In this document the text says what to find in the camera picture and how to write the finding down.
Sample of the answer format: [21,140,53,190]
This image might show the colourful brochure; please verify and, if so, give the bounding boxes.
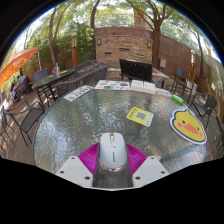
[94,79,132,91]

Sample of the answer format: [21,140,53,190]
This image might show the white computer mouse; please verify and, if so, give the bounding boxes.
[98,132,129,173]

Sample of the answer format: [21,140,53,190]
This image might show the white printed sheet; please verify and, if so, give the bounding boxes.
[63,85,95,103]

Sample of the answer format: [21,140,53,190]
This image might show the low stone planter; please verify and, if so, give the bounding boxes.
[106,66,169,81]

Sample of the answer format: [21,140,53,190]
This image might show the small white blue box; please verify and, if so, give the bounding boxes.
[155,87,173,98]

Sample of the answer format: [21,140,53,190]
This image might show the white flat box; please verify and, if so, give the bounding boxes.
[142,81,157,95]
[130,79,145,92]

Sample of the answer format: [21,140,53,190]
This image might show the blue-grey patio chair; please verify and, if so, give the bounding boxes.
[32,68,49,84]

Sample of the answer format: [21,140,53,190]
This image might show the dark patio table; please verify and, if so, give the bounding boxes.
[31,68,79,108]

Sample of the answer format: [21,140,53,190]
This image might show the black metal mesh chair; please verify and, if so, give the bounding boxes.
[1,100,46,148]
[213,131,224,158]
[192,93,218,129]

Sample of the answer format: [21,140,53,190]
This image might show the yellow duck-shaped mouse pad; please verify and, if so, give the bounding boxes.
[169,108,208,145]

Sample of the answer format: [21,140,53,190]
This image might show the orange patio umbrella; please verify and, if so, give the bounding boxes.
[0,47,39,88]

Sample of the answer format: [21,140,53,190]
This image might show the green bottle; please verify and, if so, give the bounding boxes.
[171,94,185,106]

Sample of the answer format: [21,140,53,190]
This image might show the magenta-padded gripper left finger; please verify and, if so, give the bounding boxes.
[54,142,102,188]

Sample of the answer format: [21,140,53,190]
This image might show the slim forked tree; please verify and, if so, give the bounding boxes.
[48,6,69,69]

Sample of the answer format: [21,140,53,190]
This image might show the black metal patio chair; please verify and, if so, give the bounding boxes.
[171,67,190,94]

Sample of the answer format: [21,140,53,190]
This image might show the thin tree by fence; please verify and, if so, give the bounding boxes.
[196,31,206,81]

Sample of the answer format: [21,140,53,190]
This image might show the dark wicker chair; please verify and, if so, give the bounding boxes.
[74,59,101,74]
[54,64,109,98]

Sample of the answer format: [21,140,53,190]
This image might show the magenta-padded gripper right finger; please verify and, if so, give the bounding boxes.
[125,142,170,188]

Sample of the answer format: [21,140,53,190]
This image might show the large tree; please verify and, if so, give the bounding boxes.
[126,0,178,71]

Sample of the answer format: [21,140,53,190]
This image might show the yellow square card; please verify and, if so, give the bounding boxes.
[125,106,155,128]

